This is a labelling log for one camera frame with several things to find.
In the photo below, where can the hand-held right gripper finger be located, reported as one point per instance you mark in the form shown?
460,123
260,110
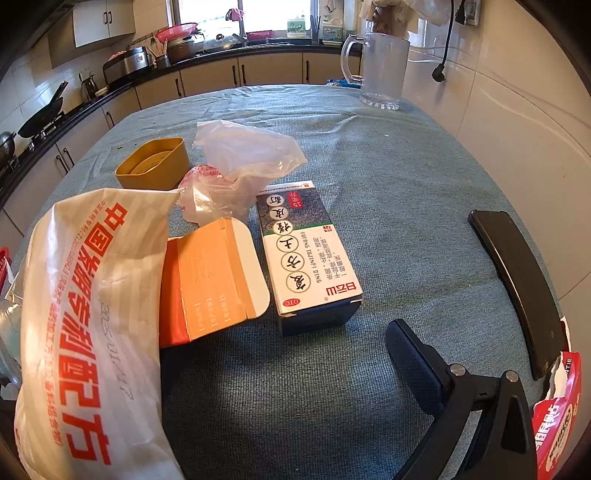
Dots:
415,360

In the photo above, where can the beige cardboard box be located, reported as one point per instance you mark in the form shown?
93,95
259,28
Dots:
309,258

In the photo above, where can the orange medicine box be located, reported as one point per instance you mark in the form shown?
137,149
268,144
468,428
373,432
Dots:
217,277

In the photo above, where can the white red-print plastic bag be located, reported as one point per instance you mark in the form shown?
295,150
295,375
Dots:
92,323

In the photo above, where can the red plastic basket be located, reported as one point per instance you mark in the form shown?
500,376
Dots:
3,267

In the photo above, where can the black smartphone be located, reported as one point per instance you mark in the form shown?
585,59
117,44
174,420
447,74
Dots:
517,286

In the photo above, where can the red snack packet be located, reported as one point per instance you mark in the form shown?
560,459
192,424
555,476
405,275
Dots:
554,424

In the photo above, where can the grey-blue tablecloth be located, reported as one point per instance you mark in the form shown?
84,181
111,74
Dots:
392,184

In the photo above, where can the clear crumpled plastic bag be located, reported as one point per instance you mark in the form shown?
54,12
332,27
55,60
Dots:
240,152

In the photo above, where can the blue packet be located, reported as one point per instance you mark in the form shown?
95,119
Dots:
344,83

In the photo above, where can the yellow plastic container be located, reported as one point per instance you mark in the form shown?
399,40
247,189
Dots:
171,161

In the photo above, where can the white plastic container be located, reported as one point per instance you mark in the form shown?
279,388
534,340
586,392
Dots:
332,33

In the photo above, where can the black kitchen countertop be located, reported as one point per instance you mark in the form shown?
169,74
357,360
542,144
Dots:
277,47

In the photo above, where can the hanging plastic bags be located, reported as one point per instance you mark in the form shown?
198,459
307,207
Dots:
392,18

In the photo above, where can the cream kitchen base cabinets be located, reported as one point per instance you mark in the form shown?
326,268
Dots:
207,76

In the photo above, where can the magenta plastic basin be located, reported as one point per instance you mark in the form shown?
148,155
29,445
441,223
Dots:
259,37

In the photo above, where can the steel pan lid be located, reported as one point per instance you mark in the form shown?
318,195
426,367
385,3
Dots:
219,42

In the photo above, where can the kitchen window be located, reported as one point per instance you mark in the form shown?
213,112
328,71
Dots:
277,11

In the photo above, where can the dark cooking pot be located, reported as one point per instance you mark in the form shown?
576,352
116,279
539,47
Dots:
184,50

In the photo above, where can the pink cloth on faucet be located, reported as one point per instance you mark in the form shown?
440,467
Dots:
235,14

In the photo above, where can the chopstick holder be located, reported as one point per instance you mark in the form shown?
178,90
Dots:
161,61

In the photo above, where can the pink plastic strainer basket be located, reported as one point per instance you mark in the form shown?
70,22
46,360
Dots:
175,32

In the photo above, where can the steel rice cooker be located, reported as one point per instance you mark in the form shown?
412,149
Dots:
131,60

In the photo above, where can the steel kettle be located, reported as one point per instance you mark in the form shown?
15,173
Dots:
90,87

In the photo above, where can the black frying pan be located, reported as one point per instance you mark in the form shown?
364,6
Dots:
41,121

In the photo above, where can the dark wok with lid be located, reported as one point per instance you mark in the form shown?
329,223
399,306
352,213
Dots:
7,145

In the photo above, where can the white wall socket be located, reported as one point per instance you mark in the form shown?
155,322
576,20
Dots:
474,11

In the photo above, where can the cream wall cabinet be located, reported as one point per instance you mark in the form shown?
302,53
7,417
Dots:
101,23

